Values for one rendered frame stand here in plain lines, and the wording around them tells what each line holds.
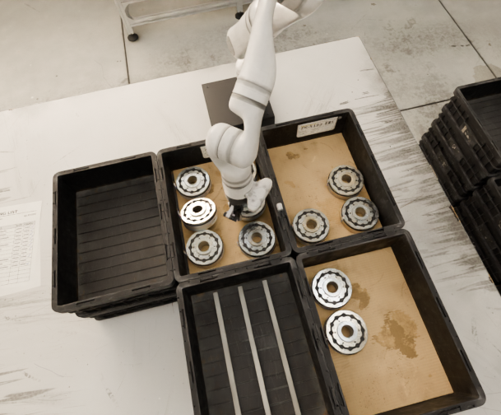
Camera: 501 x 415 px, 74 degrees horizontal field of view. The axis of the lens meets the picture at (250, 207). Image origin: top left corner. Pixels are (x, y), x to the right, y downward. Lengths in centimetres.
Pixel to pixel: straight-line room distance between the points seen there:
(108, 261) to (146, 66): 189
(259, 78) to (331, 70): 90
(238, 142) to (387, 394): 68
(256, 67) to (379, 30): 232
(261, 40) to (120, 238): 68
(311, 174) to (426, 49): 196
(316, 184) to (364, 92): 55
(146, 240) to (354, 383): 66
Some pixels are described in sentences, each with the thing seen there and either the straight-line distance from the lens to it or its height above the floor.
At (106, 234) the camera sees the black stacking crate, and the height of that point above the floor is 83.
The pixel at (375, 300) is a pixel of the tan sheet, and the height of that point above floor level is 83.
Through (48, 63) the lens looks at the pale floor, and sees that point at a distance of 304.
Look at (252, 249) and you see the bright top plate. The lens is 92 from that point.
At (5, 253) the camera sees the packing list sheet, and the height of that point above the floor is 70.
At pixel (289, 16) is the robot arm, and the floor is 128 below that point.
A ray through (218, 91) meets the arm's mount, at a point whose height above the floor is 75.
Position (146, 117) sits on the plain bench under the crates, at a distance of 143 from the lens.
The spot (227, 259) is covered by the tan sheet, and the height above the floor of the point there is 83.
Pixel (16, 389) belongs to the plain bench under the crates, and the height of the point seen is 70.
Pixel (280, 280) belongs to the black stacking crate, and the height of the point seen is 83.
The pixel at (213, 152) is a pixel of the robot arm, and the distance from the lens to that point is 67.
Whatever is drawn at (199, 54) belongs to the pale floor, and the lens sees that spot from 269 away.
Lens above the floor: 174
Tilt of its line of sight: 66 degrees down
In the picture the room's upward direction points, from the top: 6 degrees counter-clockwise
